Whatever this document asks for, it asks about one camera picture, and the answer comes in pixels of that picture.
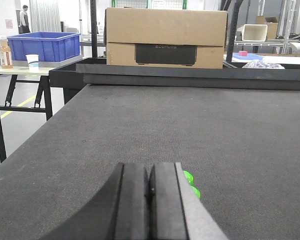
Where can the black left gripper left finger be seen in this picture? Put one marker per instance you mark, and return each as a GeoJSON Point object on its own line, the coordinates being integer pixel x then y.
{"type": "Point", "coordinates": [118, 211]}

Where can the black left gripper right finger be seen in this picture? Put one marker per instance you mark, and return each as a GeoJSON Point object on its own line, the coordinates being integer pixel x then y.
{"type": "Point", "coordinates": [176, 213]}

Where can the green toy block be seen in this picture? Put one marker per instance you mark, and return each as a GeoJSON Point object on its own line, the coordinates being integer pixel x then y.
{"type": "Point", "coordinates": [190, 179]}

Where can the black conveyor belt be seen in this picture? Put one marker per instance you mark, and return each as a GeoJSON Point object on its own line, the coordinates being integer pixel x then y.
{"type": "Point", "coordinates": [242, 147]}

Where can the pink block on tray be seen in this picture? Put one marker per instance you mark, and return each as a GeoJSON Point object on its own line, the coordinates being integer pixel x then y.
{"type": "Point", "coordinates": [243, 53]}

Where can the blue plastic bin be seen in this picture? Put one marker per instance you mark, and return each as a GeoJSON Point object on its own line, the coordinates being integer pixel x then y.
{"type": "Point", "coordinates": [49, 46]}

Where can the white bin on shelf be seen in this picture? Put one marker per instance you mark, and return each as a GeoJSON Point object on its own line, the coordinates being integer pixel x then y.
{"type": "Point", "coordinates": [253, 32]}

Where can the folding side table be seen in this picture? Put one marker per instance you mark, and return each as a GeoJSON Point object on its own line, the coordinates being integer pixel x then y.
{"type": "Point", "coordinates": [42, 99]}

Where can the crumpled plastic bag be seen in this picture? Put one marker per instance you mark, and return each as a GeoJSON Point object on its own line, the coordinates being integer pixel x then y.
{"type": "Point", "coordinates": [261, 64]}

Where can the blue flat tray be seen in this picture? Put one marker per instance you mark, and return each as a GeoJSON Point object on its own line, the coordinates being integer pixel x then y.
{"type": "Point", "coordinates": [250, 56]}

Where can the large cardboard box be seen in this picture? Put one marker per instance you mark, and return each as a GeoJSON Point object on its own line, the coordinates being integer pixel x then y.
{"type": "Point", "coordinates": [165, 37]}

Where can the white paper cup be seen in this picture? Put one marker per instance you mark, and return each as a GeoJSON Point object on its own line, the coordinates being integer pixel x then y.
{"type": "Point", "coordinates": [33, 61]}

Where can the brown drink bottle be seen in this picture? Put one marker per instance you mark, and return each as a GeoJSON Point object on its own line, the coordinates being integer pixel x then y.
{"type": "Point", "coordinates": [5, 53]}

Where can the person in background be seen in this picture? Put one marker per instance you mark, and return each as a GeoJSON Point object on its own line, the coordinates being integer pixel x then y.
{"type": "Point", "coordinates": [24, 20]}

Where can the small cardboard box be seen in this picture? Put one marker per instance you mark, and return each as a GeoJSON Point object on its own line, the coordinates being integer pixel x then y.
{"type": "Point", "coordinates": [272, 25]}

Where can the black vertical post left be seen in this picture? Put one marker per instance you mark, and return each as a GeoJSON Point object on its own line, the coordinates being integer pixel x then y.
{"type": "Point", "coordinates": [94, 28]}

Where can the black vertical post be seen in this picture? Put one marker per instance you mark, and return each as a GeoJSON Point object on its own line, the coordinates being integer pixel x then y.
{"type": "Point", "coordinates": [233, 29]}
{"type": "Point", "coordinates": [94, 28]}

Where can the black vertical post right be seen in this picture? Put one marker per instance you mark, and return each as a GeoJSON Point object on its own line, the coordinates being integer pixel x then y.
{"type": "Point", "coordinates": [233, 29]}

